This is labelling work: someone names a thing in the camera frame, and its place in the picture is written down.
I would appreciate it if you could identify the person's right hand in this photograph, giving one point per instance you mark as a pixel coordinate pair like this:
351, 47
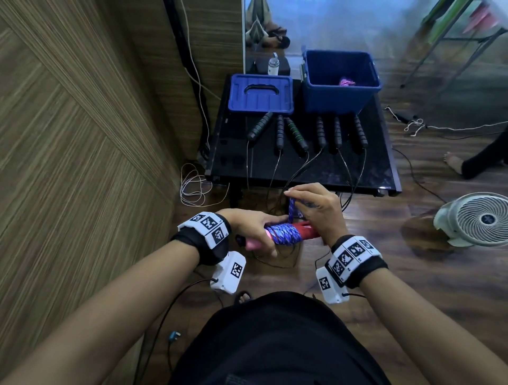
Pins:
325, 214

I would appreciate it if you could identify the person's left hand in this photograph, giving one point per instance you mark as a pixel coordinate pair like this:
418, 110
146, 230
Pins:
246, 224

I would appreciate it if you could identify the blue plastic bin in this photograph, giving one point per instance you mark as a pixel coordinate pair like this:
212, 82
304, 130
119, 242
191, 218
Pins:
339, 101

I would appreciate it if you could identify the person's right forearm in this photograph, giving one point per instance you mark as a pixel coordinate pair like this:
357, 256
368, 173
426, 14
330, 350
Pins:
428, 329

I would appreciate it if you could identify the person's left forearm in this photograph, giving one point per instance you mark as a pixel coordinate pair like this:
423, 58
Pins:
107, 317

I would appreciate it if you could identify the person's left foot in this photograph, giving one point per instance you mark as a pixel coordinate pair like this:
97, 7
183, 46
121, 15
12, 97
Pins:
244, 297

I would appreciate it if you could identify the blue bin lid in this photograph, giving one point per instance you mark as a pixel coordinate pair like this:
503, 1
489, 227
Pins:
242, 105

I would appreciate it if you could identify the person's black clothing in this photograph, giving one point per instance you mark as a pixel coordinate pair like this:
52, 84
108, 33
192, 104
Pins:
278, 341

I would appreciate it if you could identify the black wristband with marker tags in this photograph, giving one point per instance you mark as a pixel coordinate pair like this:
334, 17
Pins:
355, 258
204, 236

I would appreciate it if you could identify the black glossy low table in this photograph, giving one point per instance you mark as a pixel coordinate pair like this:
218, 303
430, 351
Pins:
226, 166

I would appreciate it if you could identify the black charger plug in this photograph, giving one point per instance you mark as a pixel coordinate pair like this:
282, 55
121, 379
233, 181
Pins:
403, 117

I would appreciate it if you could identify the white floor fan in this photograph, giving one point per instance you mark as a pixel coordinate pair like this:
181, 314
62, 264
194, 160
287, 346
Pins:
480, 220

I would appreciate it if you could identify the white water bottle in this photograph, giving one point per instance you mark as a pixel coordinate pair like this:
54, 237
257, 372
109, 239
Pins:
273, 66

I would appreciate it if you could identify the black pouch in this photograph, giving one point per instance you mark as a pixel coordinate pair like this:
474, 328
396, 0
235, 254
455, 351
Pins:
258, 67

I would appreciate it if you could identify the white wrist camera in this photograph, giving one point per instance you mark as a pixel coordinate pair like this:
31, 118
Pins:
228, 273
329, 285

